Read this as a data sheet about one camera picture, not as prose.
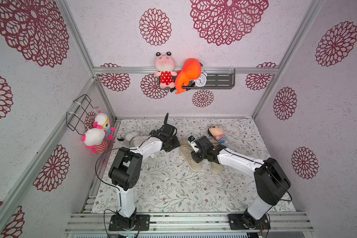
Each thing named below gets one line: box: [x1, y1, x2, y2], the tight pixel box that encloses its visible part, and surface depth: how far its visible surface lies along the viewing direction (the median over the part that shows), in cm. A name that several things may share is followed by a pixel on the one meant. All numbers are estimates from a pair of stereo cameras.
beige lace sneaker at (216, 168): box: [209, 161, 225, 175], surface depth 90 cm
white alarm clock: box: [194, 69, 208, 88], surface depth 92 cm
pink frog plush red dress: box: [154, 51, 178, 89], surface depth 87 cm
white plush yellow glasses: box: [93, 110, 117, 141], surface depth 96 cm
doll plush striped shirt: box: [207, 125, 229, 147], surface depth 105 cm
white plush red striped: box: [80, 127, 108, 154], surface depth 88 cm
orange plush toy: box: [174, 58, 202, 95], surface depth 86 cm
